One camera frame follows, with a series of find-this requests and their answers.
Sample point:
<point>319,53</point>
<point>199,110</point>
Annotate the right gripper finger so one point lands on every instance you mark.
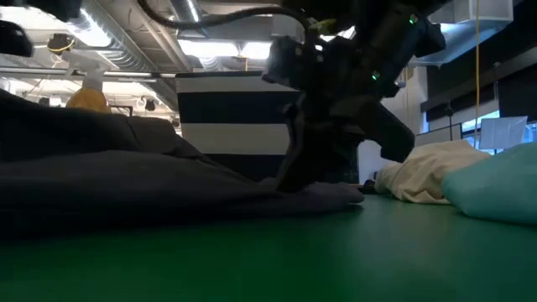
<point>310,159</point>
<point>394,134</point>

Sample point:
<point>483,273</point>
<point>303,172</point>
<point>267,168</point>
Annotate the light blue shorts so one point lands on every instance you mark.
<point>499,184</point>

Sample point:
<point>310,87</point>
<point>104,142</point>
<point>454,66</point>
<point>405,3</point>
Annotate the dark grey shorts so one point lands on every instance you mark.
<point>126,180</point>

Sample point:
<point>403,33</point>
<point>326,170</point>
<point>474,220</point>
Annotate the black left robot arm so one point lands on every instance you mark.
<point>14,40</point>

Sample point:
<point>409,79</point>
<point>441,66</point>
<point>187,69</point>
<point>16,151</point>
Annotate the navy white striped laundry basket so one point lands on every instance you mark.
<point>230,138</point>

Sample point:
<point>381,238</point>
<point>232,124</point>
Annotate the grey office partition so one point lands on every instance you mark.
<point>440,135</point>

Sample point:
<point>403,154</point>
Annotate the beige folded garment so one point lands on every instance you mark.
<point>419,176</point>

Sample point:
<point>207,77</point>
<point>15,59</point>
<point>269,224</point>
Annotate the green table mat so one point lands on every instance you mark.
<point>335,260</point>

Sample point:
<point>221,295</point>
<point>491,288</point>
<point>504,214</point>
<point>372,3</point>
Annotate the white board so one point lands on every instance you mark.
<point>503,132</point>

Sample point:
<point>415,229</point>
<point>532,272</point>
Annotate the orange spray bottle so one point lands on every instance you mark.
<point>88,100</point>

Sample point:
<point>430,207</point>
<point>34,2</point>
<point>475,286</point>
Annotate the black round ceiling fixture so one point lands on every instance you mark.
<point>60,42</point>

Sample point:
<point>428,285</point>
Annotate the rectangular metal ceiling duct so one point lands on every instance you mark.
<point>482,25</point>

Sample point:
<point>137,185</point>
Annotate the narrow shiny round duct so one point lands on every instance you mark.
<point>186,10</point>

